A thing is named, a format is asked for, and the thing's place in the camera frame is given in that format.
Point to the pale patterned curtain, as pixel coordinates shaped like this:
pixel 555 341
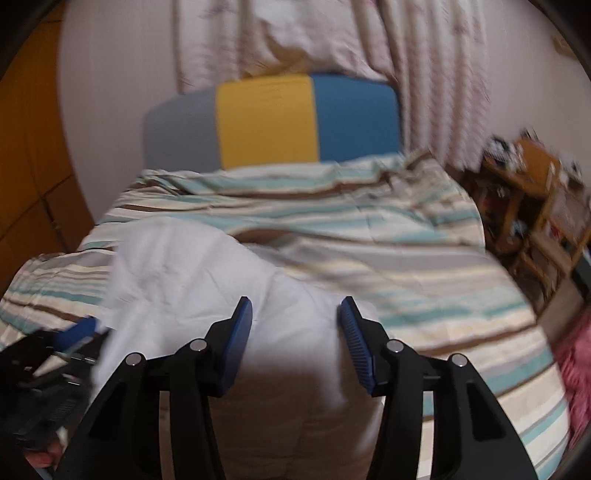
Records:
pixel 323 37

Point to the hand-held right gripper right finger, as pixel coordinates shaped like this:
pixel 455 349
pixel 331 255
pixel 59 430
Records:
pixel 358 350

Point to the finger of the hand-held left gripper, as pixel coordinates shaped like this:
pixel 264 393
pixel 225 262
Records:
pixel 78 333

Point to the grey yellow blue headboard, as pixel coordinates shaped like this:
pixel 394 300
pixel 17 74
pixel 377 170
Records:
pixel 272 120

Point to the striped bed blanket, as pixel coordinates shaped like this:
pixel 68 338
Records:
pixel 369 240

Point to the white garment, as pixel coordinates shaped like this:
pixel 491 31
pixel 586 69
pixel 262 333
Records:
pixel 194 295

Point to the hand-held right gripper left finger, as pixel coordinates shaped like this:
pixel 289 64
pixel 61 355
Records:
pixel 233 350

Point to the orange wooden wardrobe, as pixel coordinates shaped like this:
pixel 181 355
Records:
pixel 27 138

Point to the pink fluffy cloth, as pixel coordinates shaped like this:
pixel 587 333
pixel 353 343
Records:
pixel 575 364

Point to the wooden side shelf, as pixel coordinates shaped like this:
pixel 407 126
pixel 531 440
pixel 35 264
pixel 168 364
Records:
pixel 531 203

